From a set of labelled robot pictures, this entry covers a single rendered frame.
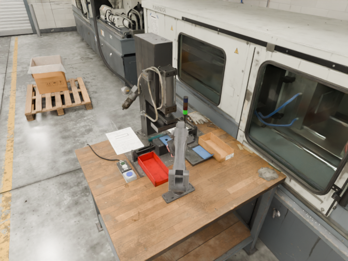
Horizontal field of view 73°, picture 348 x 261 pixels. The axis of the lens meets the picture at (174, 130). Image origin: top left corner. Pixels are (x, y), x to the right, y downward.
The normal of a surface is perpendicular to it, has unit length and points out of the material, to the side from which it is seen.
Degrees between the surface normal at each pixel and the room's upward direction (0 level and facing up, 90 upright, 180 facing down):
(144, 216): 0
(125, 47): 90
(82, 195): 0
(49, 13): 90
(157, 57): 90
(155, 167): 0
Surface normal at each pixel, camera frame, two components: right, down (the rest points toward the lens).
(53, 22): 0.48, 0.50
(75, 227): 0.01, -0.82
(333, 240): -0.47, -0.54
